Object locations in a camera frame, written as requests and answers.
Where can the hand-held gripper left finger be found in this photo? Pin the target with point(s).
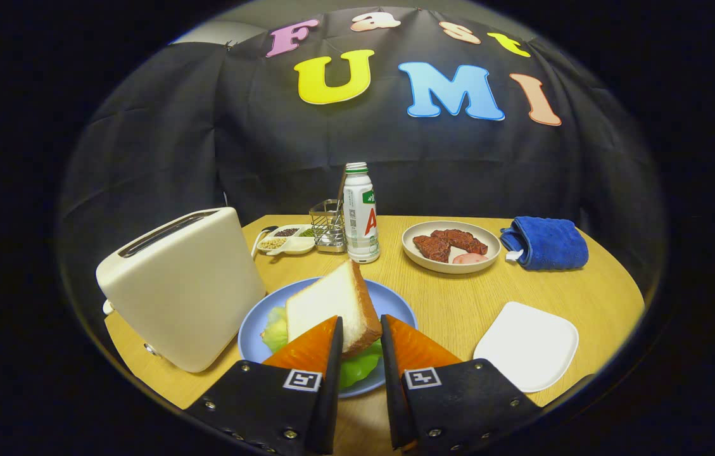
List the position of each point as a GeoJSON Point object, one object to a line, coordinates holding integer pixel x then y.
{"type": "Point", "coordinates": [268, 405]}

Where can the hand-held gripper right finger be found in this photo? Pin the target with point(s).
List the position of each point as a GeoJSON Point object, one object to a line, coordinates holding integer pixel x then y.
{"type": "Point", "coordinates": [458, 405]}

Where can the green lettuce leaf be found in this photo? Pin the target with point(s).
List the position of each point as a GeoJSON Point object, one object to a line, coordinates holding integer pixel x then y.
{"type": "Point", "coordinates": [357, 370]}

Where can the toasted bread slice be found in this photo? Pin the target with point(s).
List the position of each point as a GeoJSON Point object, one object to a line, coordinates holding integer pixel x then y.
{"type": "Point", "coordinates": [325, 301]}

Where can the white square plate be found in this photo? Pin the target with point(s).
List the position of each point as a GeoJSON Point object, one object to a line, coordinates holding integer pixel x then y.
{"type": "Point", "coordinates": [525, 348]}

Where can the blue round plate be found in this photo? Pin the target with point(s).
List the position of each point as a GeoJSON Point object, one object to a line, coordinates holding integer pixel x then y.
{"type": "Point", "coordinates": [395, 304]}

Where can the cream toaster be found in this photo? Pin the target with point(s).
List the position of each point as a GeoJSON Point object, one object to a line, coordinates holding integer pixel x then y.
{"type": "Point", "coordinates": [186, 291]}

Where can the pink ham slice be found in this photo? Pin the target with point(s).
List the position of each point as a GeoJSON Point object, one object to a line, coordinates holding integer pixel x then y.
{"type": "Point", "coordinates": [471, 258]}

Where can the beige round plate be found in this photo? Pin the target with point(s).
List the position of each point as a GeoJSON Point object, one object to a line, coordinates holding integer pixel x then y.
{"type": "Point", "coordinates": [417, 261]}

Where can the dark red meat slice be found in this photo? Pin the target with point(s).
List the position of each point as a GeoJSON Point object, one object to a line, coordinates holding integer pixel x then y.
{"type": "Point", "coordinates": [465, 240]}
{"type": "Point", "coordinates": [432, 248]}

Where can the white divided condiment dish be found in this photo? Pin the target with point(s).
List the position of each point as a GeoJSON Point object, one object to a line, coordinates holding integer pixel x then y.
{"type": "Point", "coordinates": [297, 246]}

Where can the blue towel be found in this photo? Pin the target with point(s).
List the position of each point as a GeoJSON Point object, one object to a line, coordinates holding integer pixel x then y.
{"type": "Point", "coordinates": [547, 244]}

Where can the white bottle with green cap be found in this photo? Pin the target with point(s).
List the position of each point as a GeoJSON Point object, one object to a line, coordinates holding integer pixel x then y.
{"type": "Point", "coordinates": [360, 215]}

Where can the brown chopstick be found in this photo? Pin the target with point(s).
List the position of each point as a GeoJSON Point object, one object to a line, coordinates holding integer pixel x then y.
{"type": "Point", "coordinates": [341, 187]}

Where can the black backdrop cloth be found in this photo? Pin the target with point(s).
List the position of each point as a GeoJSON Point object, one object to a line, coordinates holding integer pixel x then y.
{"type": "Point", "coordinates": [268, 158]}

